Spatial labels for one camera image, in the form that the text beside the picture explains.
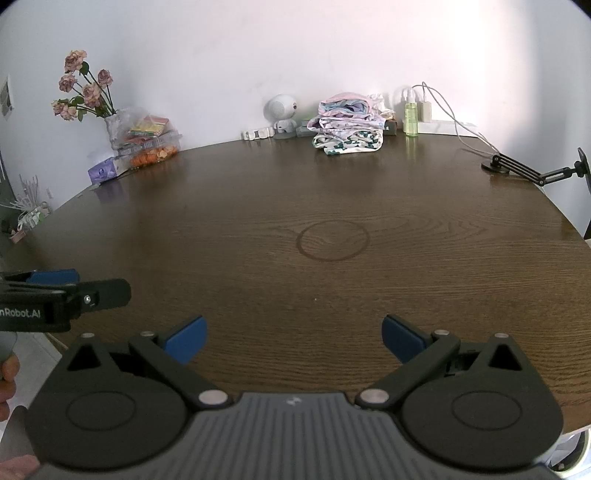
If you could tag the pink artificial flowers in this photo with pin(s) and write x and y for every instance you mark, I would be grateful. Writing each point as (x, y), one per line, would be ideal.
(85, 94)

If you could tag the clear bag of snacks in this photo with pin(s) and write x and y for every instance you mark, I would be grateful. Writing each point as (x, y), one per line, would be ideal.
(150, 138)

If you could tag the person's left hand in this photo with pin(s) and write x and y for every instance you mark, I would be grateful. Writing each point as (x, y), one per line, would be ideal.
(8, 371)

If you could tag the folded green print cloth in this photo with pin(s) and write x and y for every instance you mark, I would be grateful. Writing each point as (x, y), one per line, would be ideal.
(351, 144)

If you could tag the black phone stand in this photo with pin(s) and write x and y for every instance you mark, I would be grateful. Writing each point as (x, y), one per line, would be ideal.
(521, 168)

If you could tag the wall socket plate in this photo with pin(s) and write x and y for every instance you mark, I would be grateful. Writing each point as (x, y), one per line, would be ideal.
(5, 99)

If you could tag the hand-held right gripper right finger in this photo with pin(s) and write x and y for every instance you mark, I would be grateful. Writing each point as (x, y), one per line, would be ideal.
(401, 339)

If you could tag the purple tissue box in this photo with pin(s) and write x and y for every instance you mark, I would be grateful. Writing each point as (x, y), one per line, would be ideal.
(104, 170)

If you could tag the folded purple floral cloth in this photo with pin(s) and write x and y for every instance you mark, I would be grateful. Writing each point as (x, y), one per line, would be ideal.
(346, 124)

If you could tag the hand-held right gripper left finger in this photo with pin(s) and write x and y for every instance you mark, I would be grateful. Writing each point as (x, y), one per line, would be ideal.
(187, 339)

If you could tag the white textured vase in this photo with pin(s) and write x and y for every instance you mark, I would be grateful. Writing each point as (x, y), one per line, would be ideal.
(114, 131)

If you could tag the white charger plug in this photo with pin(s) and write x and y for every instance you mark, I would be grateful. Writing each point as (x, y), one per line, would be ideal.
(425, 111)

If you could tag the small grey block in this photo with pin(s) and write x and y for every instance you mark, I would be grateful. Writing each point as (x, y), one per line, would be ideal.
(304, 129)

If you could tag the white power strip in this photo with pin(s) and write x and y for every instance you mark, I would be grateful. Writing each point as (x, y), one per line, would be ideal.
(452, 128)

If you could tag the green spray bottle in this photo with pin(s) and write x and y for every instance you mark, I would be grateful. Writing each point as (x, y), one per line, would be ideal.
(411, 120)

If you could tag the small dark box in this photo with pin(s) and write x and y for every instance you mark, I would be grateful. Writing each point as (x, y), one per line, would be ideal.
(390, 128)

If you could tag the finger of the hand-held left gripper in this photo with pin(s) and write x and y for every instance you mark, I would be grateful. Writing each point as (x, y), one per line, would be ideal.
(111, 293)
(51, 278)

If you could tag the white crumpled cloth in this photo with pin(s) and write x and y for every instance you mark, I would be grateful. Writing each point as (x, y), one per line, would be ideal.
(381, 104)

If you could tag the white round robot toy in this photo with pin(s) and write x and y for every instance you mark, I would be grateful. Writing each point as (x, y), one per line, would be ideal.
(280, 108)

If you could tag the small white feathery plant decoration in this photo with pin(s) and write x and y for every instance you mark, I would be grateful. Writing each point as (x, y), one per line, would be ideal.
(30, 214)

